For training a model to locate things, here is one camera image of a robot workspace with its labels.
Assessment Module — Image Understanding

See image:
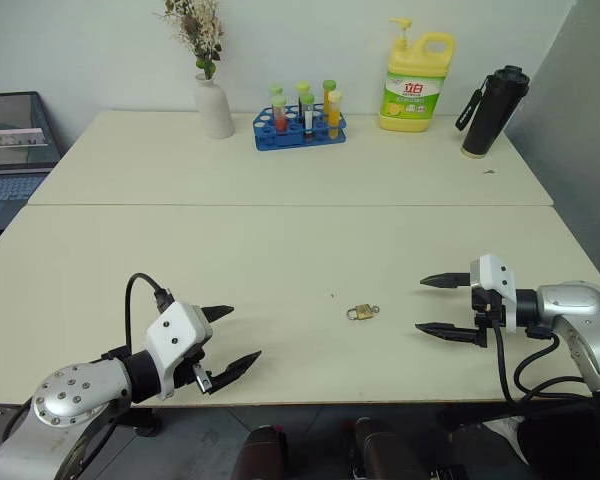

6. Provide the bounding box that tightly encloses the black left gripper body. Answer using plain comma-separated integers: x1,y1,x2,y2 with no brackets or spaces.
168,340,216,396

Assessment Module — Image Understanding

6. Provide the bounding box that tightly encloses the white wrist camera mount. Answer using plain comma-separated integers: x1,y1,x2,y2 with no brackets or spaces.
144,301,215,401
468,253,519,334

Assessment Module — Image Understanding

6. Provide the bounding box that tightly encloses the yellow dish soap pump bottle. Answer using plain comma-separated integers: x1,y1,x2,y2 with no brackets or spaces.
378,17,457,134

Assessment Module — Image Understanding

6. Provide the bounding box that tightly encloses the grey laptop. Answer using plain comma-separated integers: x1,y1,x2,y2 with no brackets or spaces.
0,90,64,232

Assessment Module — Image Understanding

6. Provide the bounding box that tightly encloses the black tumbler with strap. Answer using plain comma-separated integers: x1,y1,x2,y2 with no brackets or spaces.
454,64,532,161

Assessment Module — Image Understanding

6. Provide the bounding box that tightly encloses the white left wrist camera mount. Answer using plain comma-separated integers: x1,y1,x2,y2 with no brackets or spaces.
144,301,215,401

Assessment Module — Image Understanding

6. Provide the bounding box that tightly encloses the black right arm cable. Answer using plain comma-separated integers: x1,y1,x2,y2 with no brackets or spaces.
490,319,600,405

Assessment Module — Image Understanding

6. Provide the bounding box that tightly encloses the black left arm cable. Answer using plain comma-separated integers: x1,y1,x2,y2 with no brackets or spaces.
124,272,175,359

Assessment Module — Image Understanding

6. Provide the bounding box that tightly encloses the green-capped red liquid tube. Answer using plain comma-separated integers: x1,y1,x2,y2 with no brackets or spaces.
271,95,288,135

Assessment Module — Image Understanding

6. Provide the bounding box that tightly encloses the blue test tube rack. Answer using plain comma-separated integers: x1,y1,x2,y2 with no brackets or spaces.
252,102,348,152

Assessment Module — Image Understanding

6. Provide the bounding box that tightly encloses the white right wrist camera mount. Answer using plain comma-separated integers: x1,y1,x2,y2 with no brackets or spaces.
468,253,519,334

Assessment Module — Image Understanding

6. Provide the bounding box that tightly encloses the white ceramic vase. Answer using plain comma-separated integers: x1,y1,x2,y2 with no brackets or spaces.
194,72,237,140

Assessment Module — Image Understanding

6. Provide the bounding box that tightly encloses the dried flower bouquet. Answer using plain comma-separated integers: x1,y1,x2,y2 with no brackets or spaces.
161,0,227,81

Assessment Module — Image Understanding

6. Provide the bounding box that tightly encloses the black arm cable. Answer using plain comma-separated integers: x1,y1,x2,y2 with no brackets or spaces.
490,319,600,405
124,272,175,359

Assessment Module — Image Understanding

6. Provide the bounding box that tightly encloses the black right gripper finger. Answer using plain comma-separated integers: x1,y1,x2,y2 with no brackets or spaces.
414,322,480,347
419,271,474,291

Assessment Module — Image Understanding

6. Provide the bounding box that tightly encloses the green-capped orange liquid tube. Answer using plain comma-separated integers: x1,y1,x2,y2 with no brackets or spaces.
321,79,338,114

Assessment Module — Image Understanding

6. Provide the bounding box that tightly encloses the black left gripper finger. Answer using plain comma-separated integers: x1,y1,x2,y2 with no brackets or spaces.
210,350,263,394
201,304,235,324

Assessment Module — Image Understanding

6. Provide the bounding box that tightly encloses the green-capped white labelled tube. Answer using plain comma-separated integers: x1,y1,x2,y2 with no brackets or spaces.
300,91,316,140

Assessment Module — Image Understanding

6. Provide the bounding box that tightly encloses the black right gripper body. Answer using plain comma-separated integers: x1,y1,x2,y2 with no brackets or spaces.
471,286,507,349

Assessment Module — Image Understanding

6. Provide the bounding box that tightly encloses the yellow-capped orange liquid tube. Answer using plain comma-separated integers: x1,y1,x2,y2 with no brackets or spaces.
327,89,343,140

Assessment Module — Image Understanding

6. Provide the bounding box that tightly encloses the dark rounded shape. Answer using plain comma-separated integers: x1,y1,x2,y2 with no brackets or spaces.
231,424,290,480
350,416,432,480

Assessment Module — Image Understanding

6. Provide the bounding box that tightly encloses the black table clamp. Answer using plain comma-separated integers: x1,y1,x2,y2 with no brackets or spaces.
132,408,163,437

